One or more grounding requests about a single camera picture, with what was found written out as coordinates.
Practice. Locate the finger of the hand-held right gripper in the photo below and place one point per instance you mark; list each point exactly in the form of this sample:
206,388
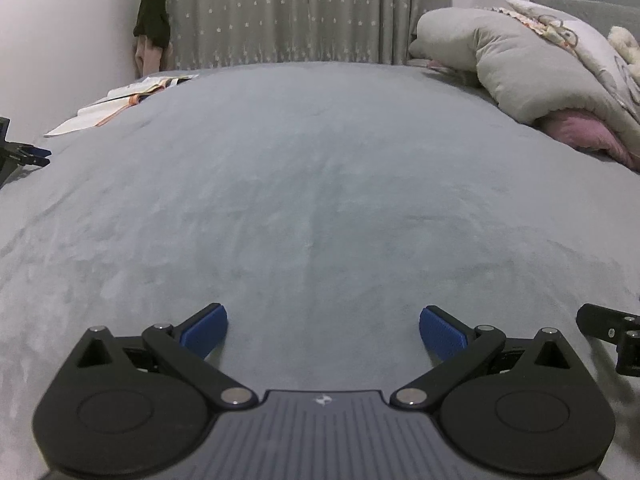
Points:
607,322

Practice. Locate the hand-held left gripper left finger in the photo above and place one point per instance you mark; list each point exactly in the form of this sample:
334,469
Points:
207,330

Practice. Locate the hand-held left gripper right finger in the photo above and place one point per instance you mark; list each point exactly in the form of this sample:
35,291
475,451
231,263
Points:
440,332

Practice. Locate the grey bed sheet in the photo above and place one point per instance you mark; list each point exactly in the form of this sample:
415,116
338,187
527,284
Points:
300,185

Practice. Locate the pink blanket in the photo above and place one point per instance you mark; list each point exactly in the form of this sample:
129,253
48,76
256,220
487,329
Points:
585,132

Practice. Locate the open book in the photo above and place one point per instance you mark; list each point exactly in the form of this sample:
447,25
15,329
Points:
110,102

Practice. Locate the black folding stand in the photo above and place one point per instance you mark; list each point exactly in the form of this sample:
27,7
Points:
15,157

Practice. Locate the white plush toy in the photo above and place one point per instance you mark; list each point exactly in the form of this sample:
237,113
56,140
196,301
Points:
625,50

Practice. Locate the pink hanging garment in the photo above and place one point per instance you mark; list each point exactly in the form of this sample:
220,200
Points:
147,57

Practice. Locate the grey duvet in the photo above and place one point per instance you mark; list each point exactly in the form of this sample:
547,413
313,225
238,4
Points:
500,60

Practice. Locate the flower print pillow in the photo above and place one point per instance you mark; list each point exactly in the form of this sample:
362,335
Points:
570,35

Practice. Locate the grey quilted headboard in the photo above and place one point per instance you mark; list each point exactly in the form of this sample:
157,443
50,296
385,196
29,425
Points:
600,7

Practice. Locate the dark hanging garment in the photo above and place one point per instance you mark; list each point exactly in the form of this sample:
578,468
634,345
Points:
152,10

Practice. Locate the grey star print curtain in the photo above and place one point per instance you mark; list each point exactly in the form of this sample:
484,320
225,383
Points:
300,10

